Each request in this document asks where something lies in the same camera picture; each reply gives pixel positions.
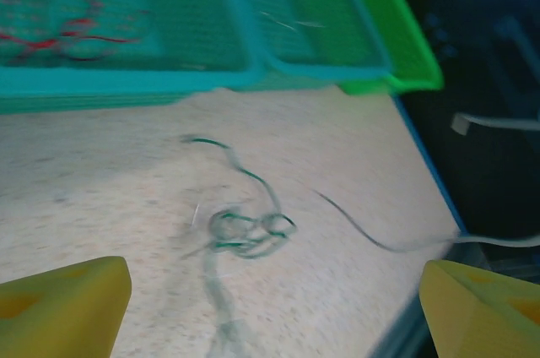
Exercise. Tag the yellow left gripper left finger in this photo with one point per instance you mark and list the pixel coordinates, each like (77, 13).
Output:
(63, 307)

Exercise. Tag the large teal basket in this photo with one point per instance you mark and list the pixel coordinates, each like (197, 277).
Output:
(169, 3)

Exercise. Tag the green basket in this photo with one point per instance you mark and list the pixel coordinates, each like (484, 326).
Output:
(401, 28)

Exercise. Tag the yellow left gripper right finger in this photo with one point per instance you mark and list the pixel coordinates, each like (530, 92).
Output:
(476, 316)

